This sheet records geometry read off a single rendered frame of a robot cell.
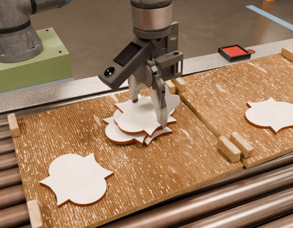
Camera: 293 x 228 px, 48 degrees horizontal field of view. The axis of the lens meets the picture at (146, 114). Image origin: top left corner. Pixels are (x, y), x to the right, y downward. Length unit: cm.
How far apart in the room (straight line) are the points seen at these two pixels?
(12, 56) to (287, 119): 77
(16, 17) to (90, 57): 208
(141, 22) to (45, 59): 50
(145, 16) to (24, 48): 54
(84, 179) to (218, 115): 36
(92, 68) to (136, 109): 218
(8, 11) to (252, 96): 70
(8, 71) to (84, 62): 200
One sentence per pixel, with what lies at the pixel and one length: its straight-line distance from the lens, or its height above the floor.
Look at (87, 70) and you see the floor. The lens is 288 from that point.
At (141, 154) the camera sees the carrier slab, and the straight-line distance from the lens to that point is 69.
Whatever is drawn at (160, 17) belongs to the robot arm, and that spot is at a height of 120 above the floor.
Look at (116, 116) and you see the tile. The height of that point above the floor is 96.
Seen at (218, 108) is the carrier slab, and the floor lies 94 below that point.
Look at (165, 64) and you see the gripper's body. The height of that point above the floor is 111.
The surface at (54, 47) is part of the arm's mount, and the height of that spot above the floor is 95.
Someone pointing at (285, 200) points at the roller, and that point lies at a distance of 69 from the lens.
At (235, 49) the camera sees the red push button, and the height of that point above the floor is 93.
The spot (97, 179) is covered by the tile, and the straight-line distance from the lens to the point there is 64.
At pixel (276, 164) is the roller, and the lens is 76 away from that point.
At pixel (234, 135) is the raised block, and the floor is 96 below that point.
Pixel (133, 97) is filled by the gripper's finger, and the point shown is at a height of 100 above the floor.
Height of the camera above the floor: 142
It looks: 38 degrees down
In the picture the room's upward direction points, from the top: straight up
